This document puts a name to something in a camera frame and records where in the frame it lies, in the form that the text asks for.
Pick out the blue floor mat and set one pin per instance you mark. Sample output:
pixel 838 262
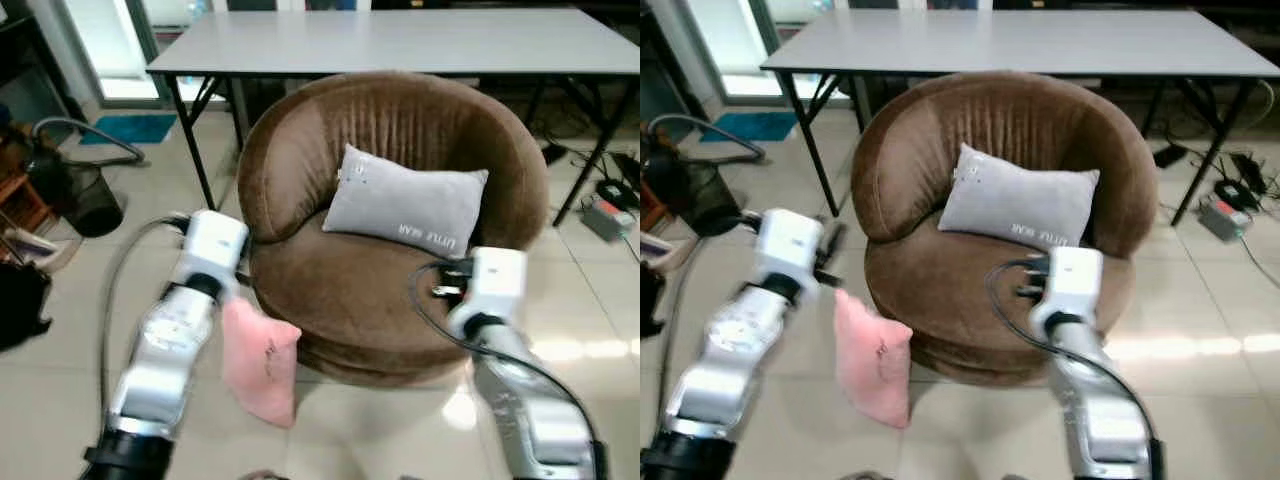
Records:
pixel 750 126
pixel 130 128

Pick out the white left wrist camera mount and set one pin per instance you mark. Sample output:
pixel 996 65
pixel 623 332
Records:
pixel 788 240
pixel 214 243

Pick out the black mesh waste basket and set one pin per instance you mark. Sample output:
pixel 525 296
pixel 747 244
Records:
pixel 90 200
pixel 705 198

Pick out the glass door with frame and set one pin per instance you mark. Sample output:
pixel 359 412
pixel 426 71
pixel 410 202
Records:
pixel 725 45
pixel 115 45

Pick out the small black power brick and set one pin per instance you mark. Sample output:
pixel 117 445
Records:
pixel 554 154
pixel 1170 155

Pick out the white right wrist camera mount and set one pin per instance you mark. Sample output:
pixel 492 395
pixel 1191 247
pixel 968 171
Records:
pixel 1072 285
pixel 497 285

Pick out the grey power box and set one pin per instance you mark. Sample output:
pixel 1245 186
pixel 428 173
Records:
pixel 1222 220
pixel 605 220

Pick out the brown round velvet sofa chair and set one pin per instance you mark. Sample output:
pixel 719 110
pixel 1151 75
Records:
pixel 350 290
pixel 960 290

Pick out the pink pillow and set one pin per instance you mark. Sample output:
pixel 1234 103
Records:
pixel 875 365
pixel 262 365

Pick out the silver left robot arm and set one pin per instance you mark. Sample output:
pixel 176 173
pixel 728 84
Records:
pixel 725 360
pixel 165 360

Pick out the brown wooden shelf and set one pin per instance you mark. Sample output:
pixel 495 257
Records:
pixel 22 195
pixel 650 205

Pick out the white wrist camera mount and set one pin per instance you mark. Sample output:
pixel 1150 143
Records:
pixel 1072 285
pixel 788 240
pixel 214 243
pixel 497 285

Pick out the grey rectangular pillow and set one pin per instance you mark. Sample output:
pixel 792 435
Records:
pixel 400 205
pixel 1015 200

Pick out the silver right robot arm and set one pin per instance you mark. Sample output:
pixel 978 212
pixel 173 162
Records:
pixel 530 410
pixel 1100 410

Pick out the black cloth bag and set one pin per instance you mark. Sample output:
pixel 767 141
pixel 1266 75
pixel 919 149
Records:
pixel 20 305
pixel 650 300

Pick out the grey folding table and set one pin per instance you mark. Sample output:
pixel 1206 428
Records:
pixel 400 42
pixel 1020 42

